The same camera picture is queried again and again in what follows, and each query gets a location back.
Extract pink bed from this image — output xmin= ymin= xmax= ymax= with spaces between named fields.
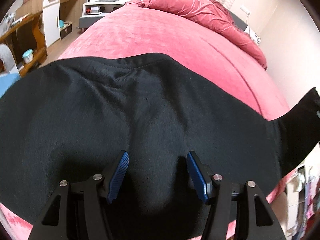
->
xmin=0 ymin=1 xmax=298 ymax=240

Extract dark storage box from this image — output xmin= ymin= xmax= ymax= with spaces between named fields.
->
xmin=60 ymin=22 xmax=74 ymax=40

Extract black embroidered pants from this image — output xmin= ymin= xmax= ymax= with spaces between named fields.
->
xmin=0 ymin=52 xmax=320 ymax=240

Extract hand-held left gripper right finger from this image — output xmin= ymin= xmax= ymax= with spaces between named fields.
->
xmin=186 ymin=150 xmax=287 ymax=240

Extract white grey nightstand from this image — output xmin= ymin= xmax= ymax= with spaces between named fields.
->
xmin=79 ymin=0 xmax=126 ymax=30

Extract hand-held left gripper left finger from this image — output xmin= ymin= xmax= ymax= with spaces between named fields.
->
xmin=29 ymin=150 xmax=130 ymax=240

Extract white wooden cabinet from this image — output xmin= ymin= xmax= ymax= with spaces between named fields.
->
xmin=41 ymin=0 xmax=88 ymax=48

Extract red duvet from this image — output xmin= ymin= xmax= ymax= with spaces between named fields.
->
xmin=125 ymin=0 xmax=268 ymax=71

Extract white cluttered shelf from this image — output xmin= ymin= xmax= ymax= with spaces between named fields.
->
xmin=284 ymin=164 xmax=320 ymax=232

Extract white blue bucket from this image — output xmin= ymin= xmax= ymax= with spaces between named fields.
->
xmin=22 ymin=49 xmax=34 ymax=64

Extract grey chair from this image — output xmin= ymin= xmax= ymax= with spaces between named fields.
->
xmin=0 ymin=43 xmax=18 ymax=75

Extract wooden desk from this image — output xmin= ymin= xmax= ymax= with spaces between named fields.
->
xmin=0 ymin=10 xmax=48 ymax=77

